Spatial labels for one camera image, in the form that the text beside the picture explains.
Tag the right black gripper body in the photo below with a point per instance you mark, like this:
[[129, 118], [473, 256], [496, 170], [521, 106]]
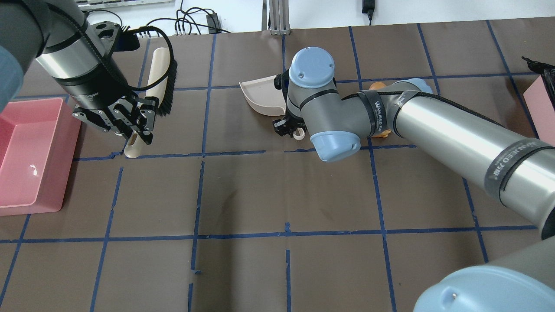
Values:
[[282, 126]]

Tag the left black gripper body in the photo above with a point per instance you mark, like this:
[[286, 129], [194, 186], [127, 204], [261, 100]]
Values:
[[96, 92]]

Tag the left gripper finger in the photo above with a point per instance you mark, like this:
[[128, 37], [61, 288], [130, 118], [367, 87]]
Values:
[[145, 126], [123, 127]]

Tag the white hand brush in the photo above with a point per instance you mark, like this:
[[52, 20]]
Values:
[[159, 98]]

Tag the white plastic dustpan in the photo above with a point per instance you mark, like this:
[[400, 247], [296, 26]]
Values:
[[261, 95]]

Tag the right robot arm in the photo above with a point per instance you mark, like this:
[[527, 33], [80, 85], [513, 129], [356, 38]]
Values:
[[515, 171]]

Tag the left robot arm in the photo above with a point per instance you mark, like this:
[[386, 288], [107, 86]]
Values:
[[78, 56]]

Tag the pink plastic bin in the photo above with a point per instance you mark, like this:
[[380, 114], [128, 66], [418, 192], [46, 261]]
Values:
[[38, 140]]

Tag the pink bin with black bag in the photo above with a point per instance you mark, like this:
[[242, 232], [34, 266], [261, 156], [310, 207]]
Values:
[[540, 99]]

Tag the brown potato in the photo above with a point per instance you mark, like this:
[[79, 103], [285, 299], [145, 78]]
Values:
[[377, 85]]

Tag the pale food chunk upper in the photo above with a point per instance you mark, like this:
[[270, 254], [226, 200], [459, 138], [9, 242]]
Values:
[[384, 134]]

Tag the black power adapter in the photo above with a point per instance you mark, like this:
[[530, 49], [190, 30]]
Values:
[[213, 24]]

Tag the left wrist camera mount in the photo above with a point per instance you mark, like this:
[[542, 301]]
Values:
[[115, 38]]

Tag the aluminium frame post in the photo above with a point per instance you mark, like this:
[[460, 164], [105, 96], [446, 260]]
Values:
[[278, 14]]

